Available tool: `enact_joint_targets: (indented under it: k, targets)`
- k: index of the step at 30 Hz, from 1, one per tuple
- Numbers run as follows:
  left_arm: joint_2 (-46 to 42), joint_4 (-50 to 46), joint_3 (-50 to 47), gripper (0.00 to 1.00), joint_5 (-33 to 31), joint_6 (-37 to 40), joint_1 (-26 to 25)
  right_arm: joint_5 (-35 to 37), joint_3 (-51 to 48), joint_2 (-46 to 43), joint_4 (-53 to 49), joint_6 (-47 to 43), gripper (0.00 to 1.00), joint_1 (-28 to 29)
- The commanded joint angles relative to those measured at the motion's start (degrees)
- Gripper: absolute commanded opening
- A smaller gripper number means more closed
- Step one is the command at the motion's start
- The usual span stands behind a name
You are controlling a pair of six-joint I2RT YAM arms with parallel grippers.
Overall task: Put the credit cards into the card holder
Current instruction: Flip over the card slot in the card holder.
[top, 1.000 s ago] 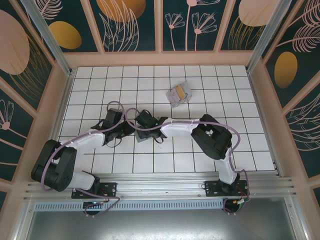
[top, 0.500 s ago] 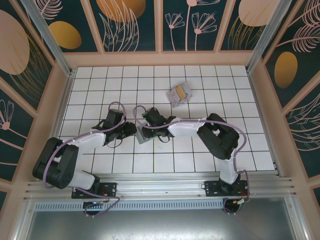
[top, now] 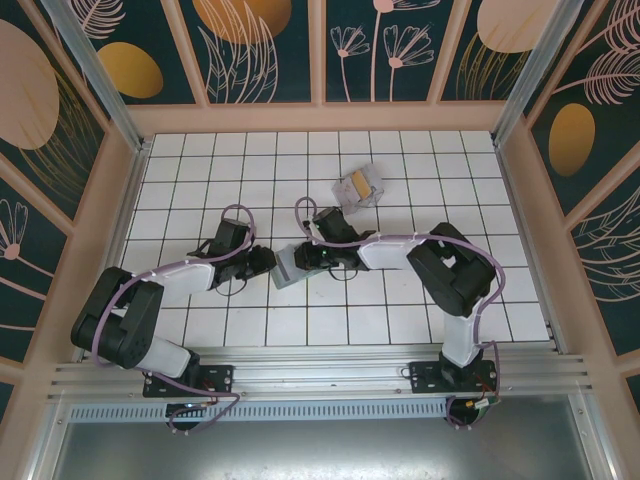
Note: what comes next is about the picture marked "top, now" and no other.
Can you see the clear bag with orange item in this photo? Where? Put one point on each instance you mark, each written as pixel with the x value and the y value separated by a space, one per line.
pixel 376 192

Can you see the green card holder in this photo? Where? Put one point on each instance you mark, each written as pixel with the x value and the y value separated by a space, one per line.
pixel 285 270

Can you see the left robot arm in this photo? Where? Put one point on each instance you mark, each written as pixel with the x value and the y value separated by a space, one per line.
pixel 115 320

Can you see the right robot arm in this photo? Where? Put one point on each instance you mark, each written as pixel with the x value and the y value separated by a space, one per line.
pixel 450 280

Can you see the white card with pink print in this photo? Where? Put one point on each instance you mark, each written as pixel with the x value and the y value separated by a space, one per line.
pixel 346 197

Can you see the orange card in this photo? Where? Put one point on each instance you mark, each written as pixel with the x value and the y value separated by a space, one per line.
pixel 361 184

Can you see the black electronics board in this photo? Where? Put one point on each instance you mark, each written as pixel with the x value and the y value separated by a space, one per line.
pixel 482 407
pixel 180 424

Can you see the grey metal sheet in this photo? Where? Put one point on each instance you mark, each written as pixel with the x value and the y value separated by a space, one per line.
pixel 320 450

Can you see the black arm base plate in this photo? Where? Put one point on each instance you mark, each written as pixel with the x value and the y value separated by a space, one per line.
pixel 220 380
pixel 425 382

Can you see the aluminium mounting rail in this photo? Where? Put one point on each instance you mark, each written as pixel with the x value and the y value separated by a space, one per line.
pixel 320 370

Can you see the aluminium frame post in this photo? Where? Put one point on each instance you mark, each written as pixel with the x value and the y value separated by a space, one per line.
pixel 105 85
pixel 537 75

